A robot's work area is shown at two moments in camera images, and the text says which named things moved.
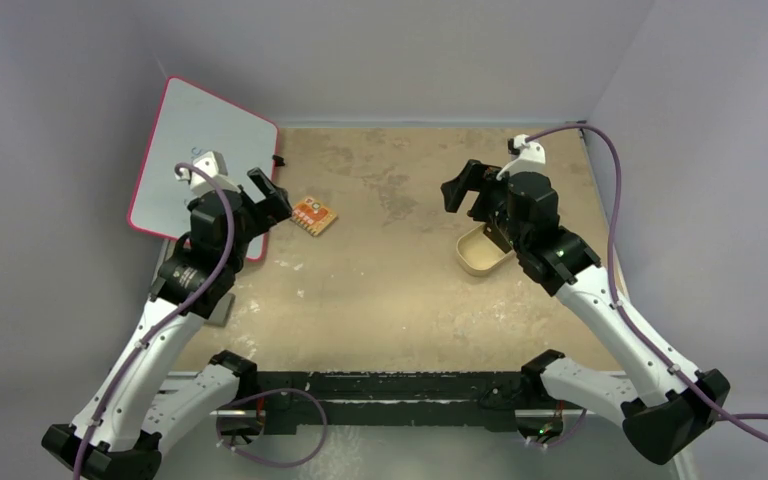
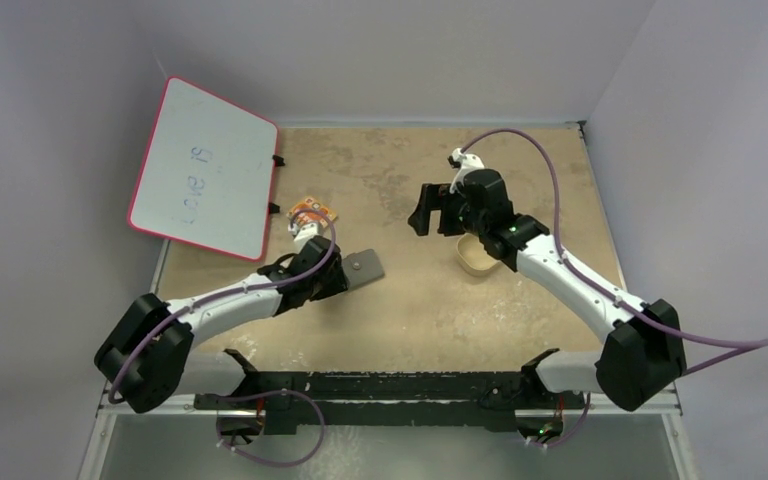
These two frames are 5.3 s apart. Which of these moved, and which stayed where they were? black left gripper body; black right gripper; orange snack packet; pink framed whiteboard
Moved: black left gripper body; black right gripper
Stayed: pink framed whiteboard; orange snack packet
